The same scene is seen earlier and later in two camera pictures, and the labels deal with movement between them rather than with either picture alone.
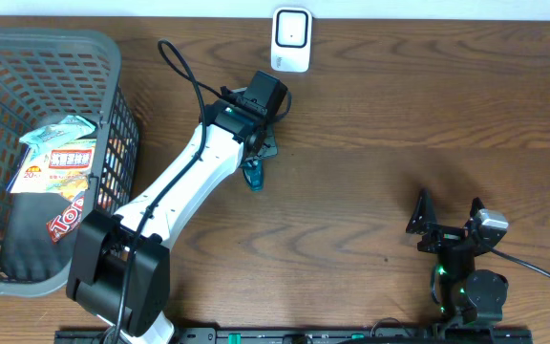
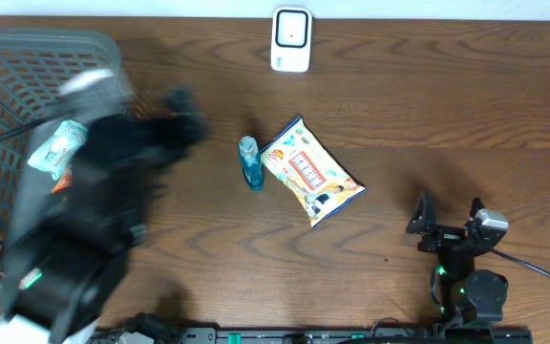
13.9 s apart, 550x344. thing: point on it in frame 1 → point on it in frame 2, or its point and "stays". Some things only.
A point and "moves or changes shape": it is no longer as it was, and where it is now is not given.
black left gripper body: [258, 128] → [153, 143]
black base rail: [305, 336] stays
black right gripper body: [443, 237] stays
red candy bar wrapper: [66, 221] moves or changes shape
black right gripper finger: [425, 215] stays
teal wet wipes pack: [67, 128] → [54, 156]
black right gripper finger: [475, 205] stays
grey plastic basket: [18, 78] stays
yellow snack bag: [57, 160] → [298, 158]
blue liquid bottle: [252, 167] stays
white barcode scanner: [291, 39] stays
